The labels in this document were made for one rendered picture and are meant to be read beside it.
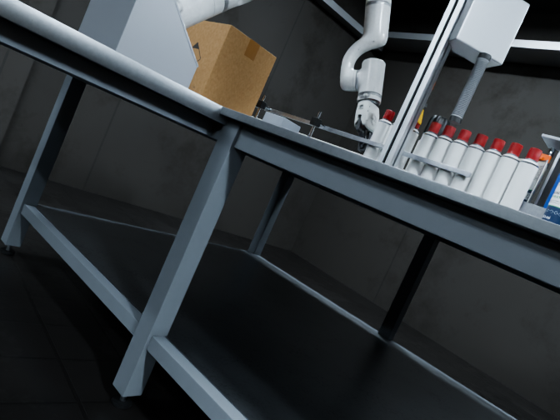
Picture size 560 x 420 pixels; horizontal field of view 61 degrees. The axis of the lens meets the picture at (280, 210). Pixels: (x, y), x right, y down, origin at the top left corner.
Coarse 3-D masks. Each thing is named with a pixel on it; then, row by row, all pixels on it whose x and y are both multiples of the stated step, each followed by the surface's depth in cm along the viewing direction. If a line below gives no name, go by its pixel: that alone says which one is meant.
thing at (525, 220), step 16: (224, 112) 118; (240, 112) 115; (256, 128) 115; (272, 128) 107; (304, 144) 100; (320, 144) 98; (352, 160) 92; (368, 160) 90; (384, 176) 89; (400, 176) 85; (416, 176) 83; (432, 192) 81; (448, 192) 79; (464, 192) 77; (480, 208) 75; (496, 208) 74; (512, 208) 72; (512, 224) 74; (528, 224) 70; (544, 224) 69
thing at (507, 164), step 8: (512, 144) 136; (520, 144) 135; (512, 152) 135; (520, 152) 136; (504, 160) 135; (512, 160) 134; (496, 168) 137; (504, 168) 135; (512, 168) 134; (496, 176) 136; (504, 176) 135; (488, 184) 137; (496, 184) 135; (504, 184) 135; (488, 192) 136; (496, 192) 135; (504, 192) 136; (496, 200) 135
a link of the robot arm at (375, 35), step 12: (372, 12) 167; (384, 12) 167; (372, 24) 167; (384, 24) 168; (372, 36) 168; (384, 36) 168; (360, 48) 170; (372, 48) 172; (348, 60) 171; (348, 72) 172; (348, 84) 172
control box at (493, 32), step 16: (480, 0) 135; (496, 0) 136; (512, 0) 137; (464, 16) 136; (480, 16) 136; (496, 16) 137; (512, 16) 138; (464, 32) 136; (480, 32) 137; (496, 32) 138; (512, 32) 139; (464, 48) 140; (480, 48) 137; (496, 48) 138; (496, 64) 141
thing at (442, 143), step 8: (448, 128) 149; (440, 136) 150; (448, 136) 148; (440, 144) 148; (448, 144) 148; (432, 152) 149; (440, 152) 148; (440, 160) 148; (424, 168) 150; (432, 168) 148; (424, 176) 149; (432, 176) 149
